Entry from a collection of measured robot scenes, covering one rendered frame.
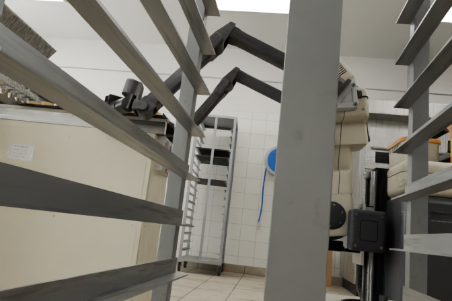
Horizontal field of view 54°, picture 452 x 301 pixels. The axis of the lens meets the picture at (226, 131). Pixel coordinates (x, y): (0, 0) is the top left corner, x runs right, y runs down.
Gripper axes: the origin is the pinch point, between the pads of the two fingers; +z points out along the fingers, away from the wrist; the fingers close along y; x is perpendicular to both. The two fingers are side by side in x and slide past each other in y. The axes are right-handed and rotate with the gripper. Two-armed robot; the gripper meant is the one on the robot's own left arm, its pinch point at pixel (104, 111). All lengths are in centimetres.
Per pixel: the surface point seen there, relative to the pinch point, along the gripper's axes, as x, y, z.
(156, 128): 16.6, 4.6, -12.8
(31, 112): -20.7, 2.0, 23.8
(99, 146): 0.8, 13.9, 1.2
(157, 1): -46, 14, -117
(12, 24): -31, -38, 41
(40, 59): -61, 30, -127
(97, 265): 5, 58, -3
